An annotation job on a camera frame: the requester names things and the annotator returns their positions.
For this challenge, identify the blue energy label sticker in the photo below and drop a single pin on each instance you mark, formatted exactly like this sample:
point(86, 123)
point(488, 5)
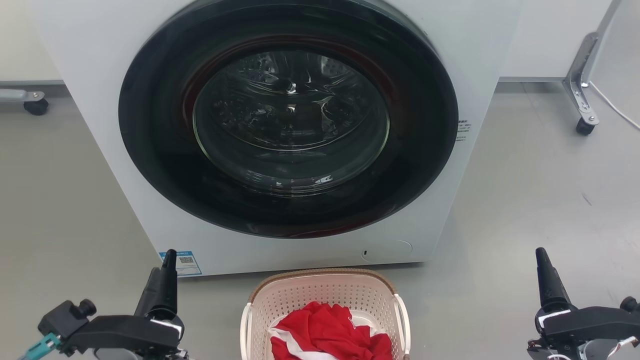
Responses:
point(182, 264)

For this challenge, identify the black round washer door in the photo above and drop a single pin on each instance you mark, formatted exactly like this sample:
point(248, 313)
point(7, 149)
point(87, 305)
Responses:
point(290, 125)

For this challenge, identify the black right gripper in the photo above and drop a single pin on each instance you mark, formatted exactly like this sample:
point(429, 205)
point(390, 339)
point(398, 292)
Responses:
point(590, 322)

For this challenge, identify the red garment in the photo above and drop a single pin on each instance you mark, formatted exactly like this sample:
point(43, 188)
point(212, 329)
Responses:
point(325, 330)

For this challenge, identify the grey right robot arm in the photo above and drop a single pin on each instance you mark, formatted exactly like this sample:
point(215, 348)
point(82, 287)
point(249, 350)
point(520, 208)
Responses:
point(575, 351)

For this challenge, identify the small text sticker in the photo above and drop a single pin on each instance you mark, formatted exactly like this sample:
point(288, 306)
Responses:
point(462, 130)

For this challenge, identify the short grey caster leg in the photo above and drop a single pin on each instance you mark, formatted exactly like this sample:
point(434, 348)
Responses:
point(22, 97)

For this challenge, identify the white perforated laundry basket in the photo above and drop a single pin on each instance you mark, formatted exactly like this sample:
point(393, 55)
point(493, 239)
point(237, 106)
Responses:
point(320, 290)

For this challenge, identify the white front-load washing machine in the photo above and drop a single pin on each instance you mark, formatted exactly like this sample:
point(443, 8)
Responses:
point(90, 100)

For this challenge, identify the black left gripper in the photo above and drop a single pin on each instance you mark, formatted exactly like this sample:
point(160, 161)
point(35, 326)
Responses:
point(120, 332)

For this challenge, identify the tall grey caster leg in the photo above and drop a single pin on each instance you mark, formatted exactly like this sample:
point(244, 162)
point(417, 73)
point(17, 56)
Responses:
point(580, 85)

